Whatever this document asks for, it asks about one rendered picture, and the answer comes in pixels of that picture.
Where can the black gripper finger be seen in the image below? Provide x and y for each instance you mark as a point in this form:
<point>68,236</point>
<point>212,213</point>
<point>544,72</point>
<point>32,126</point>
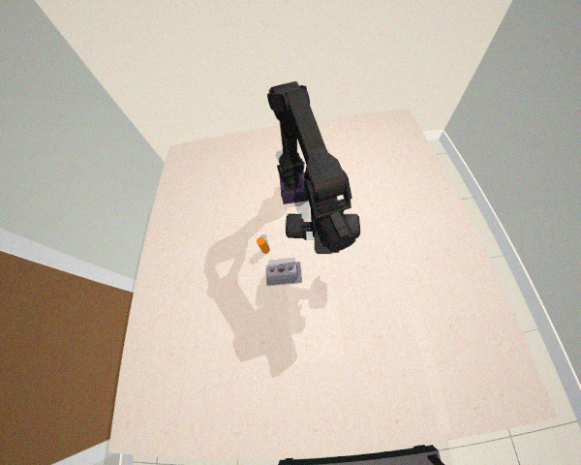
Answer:
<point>303,234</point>

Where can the orange cylinder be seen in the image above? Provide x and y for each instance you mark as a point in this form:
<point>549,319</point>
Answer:
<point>263,245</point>

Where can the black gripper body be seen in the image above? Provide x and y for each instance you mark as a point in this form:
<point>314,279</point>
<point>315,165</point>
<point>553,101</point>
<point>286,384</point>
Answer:
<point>294,226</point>

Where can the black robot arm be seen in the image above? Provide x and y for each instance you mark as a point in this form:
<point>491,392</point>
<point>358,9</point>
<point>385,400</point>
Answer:
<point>324,178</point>

